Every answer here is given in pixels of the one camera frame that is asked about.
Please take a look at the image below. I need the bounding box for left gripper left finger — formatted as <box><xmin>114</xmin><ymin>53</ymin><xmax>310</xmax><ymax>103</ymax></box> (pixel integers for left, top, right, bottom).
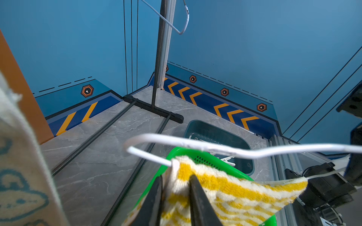
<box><xmin>130</xmin><ymin>176</ymin><xmax>163</xmax><ymax>226</ymax></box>

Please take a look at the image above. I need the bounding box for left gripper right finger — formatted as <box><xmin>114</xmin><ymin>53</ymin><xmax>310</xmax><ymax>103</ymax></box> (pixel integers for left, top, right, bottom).
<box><xmin>189</xmin><ymin>175</ymin><xmax>222</xmax><ymax>226</ymax></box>

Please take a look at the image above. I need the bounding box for yellow striped towel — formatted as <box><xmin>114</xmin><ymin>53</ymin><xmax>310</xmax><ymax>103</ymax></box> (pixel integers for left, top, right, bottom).
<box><xmin>121</xmin><ymin>155</ymin><xmax>309</xmax><ymax>226</ymax></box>

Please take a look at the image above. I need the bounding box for beige clothespin towel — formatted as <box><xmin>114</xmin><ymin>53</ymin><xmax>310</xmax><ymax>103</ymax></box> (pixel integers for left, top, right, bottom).
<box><xmin>220</xmin><ymin>156</ymin><xmax>236</xmax><ymax>167</ymax></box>

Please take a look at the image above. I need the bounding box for white wire hanger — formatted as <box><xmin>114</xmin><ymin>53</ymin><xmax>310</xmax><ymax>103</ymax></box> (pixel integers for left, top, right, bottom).
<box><xmin>123</xmin><ymin>133</ymin><xmax>362</xmax><ymax>171</ymax></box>
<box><xmin>140</xmin><ymin>0</ymin><xmax>190</xmax><ymax>36</ymax></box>

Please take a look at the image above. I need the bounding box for bunny pattern towel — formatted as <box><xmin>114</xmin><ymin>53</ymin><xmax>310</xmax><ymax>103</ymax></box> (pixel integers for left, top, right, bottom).
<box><xmin>1</xmin><ymin>76</ymin><xmax>69</xmax><ymax>226</ymax></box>

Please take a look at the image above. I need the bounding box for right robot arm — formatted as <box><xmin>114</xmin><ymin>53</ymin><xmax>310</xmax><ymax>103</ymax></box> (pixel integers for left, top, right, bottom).
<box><xmin>275</xmin><ymin>153</ymin><xmax>362</xmax><ymax>226</ymax></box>

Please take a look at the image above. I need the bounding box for green plastic basket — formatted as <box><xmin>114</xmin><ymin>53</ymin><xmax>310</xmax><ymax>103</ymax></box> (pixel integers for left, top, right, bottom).
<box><xmin>132</xmin><ymin>146</ymin><xmax>278</xmax><ymax>226</ymax></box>

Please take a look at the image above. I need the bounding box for dark teal tray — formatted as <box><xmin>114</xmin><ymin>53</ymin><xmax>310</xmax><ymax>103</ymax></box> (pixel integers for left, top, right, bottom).
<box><xmin>184</xmin><ymin>120</ymin><xmax>255</xmax><ymax>176</ymax></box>

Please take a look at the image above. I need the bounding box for black clothes rack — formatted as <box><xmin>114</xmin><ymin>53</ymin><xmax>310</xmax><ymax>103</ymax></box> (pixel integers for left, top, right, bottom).
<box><xmin>50</xmin><ymin>0</ymin><xmax>184</xmax><ymax>226</ymax></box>

